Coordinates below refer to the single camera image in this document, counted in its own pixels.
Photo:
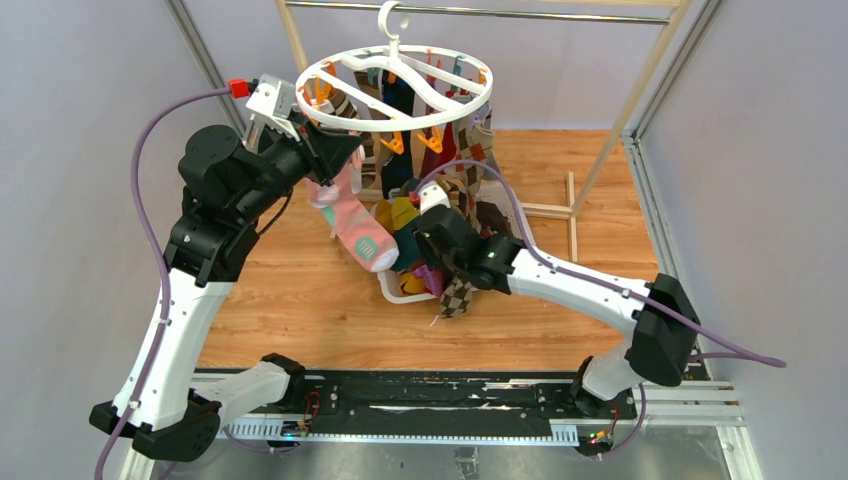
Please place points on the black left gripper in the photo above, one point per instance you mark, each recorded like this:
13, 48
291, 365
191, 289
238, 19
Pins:
325, 152

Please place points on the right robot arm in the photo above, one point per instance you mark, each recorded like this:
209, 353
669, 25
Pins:
656, 318

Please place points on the brown argyle sock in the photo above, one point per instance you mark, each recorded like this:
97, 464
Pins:
456, 298

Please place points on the white round clip hanger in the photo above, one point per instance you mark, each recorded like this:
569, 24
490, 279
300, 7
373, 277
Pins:
452, 84

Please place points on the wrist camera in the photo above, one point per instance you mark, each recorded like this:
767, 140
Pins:
271, 103
432, 195

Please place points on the red hanging sock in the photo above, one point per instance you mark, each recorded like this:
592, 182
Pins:
447, 152

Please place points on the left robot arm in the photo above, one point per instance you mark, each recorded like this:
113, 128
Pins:
227, 189

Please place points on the pink patterned sock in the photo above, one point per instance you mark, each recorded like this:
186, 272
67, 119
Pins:
368, 242

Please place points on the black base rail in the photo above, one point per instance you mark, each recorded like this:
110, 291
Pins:
466, 408

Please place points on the metal hanging rod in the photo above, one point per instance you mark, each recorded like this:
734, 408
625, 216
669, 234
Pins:
482, 12

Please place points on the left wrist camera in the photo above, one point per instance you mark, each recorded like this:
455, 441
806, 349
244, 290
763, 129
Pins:
271, 103

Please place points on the hanging argyle sock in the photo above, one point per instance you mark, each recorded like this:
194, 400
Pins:
475, 143

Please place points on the wooden drying rack frame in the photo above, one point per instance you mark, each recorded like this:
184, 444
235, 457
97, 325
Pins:
577, 194

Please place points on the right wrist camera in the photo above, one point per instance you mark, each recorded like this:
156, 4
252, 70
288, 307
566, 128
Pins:
432, 195

